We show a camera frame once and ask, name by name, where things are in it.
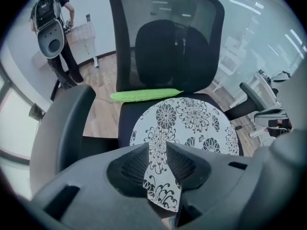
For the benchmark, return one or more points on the black window frame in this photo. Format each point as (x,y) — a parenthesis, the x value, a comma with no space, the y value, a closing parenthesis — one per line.
(9,85)

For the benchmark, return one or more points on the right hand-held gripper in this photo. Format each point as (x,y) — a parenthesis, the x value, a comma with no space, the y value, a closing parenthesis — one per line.
(271,114)

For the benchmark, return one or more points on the grey shell backpack device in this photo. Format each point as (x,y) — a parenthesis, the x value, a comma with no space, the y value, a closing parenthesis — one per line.
(50,39)

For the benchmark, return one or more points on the green bumpy cucumber toy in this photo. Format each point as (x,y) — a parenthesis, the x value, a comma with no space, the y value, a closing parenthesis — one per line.
(144,96)

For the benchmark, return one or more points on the black mesh office chair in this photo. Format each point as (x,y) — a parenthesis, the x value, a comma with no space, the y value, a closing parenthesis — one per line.
(168,56)

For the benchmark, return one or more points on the round floral black-white cushion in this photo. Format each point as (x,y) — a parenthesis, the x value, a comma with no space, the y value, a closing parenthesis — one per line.
(192,123)

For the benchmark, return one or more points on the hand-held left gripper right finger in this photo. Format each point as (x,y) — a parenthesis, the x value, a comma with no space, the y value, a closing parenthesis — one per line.
(227,195)

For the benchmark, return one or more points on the white wooden chair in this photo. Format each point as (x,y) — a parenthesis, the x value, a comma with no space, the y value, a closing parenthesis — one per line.
(229,63)

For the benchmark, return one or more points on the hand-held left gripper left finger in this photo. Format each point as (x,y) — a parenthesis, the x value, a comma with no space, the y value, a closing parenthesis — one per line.
(91,200)

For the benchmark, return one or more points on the white desk with thin leg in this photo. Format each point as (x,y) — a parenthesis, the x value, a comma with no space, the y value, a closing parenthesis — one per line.
(84,37)

